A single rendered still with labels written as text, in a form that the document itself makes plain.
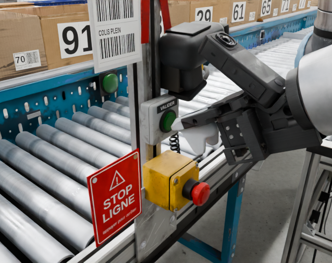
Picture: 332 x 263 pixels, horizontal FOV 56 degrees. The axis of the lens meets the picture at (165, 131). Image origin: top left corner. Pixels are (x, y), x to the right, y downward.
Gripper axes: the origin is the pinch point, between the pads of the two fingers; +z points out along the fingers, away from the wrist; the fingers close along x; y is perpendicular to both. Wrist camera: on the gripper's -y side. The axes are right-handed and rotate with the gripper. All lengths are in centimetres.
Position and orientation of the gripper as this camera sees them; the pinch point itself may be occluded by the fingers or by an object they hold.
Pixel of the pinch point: (176, 121)
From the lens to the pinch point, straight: 48.1
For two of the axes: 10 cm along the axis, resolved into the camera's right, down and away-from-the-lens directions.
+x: 6.3, -3.4, 7.0
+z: -6.7, 2.1, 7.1
